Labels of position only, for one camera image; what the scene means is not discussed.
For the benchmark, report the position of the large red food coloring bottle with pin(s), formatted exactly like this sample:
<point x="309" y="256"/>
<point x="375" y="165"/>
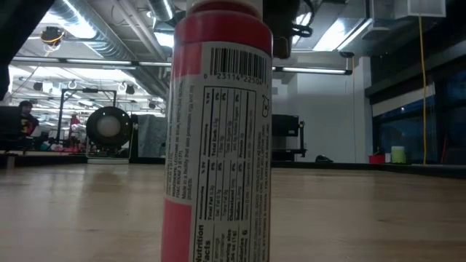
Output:
<point x="218" y="145"/>

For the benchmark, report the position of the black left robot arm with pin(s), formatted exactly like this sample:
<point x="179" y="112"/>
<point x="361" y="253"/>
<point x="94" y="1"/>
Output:
<point x="14" y="29"/>

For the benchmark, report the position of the long ceiling strip light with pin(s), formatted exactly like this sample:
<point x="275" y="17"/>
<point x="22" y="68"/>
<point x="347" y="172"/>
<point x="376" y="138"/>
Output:
<point x="154" y="64"/>
<point x="98" y="62"/>
<point x="313" y="70"/>

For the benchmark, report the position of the black equipment stand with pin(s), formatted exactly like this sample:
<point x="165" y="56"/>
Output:
<point x="285" y="125"/>

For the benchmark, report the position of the white ceiling box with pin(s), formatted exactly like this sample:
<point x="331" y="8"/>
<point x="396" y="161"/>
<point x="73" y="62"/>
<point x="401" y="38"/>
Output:
<point x="418" y="7"/>

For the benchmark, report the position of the black hanging lamp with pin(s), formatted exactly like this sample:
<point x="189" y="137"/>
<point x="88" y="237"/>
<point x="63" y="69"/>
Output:
<point x="38" y="86"/>
<point x="130" y="88"/>

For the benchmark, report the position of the red box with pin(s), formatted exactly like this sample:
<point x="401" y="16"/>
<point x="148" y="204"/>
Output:
<point x="376" y="159"/>

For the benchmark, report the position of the grey covered cabinet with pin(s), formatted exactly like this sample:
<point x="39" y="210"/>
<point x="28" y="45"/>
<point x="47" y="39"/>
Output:
<point x="153" y="134"/>

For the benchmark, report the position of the white card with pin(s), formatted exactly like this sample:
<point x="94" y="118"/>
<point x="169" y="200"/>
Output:
<point x="387" y="158"/>

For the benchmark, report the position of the green plastic container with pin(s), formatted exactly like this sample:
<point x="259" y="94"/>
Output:
<point x="397" y="154"/>

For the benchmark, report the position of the person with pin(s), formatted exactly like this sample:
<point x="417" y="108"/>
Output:
<point x="26" y="123"/>

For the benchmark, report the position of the black monitor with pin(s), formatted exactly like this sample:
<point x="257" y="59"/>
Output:
<point x="10" y="123"/>

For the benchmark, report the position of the silver ceiling duct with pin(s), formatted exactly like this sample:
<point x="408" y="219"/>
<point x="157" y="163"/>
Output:
<point x="162" y="9"/>

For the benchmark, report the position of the black aluminium table frame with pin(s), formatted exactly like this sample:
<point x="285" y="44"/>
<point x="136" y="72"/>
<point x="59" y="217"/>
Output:
<point x="327" y="165"/>

